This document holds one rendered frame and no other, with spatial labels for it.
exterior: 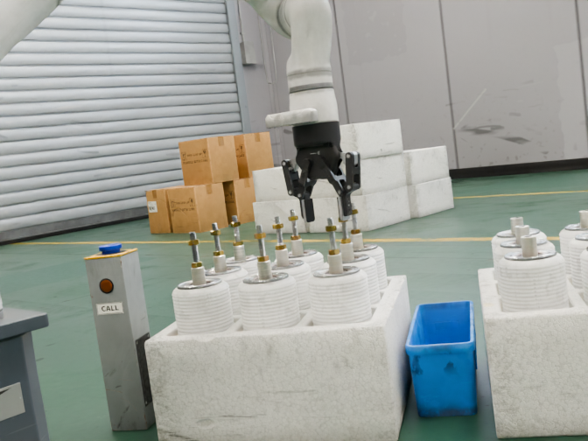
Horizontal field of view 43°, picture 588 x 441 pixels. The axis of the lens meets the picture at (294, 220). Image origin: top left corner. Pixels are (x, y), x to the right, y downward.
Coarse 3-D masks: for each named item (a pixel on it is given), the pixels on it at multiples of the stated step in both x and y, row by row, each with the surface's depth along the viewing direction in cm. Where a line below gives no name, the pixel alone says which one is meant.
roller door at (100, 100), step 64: (64, 0) 632; (128, 0) 678; (192, 0) 731; (0, 64) 591; (64, 64) 632; (128, 64) 678; (192, 64) 731; (0, 128) 590; (64, 128) 630; (128, 128) 674; (192, 128) 727; (0, 192) 590; (64, 192) 627; (128, 192) 672
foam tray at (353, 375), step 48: (192, 336) 119; (240, 336) 116; (288, 336) 114; (336, 336) 112; (384, 336) 111; (192, 384) 119; (240, 384) 117; (288, 384) 115; (336, 384) 113; (384, 384) 112; (192, 432) 120; (240, 432) 118; (288, 432) 116; (336, 432) 114; (384, 432) 113
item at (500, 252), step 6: (498, 246) 125; (540, 246) 120; (546, 246) 120; (552, 246) 121; (498, 252) 122; (504, 252) 121; (498, 258) 123; (498, 270) 123; (498, 276) 124; (498, 282) 125
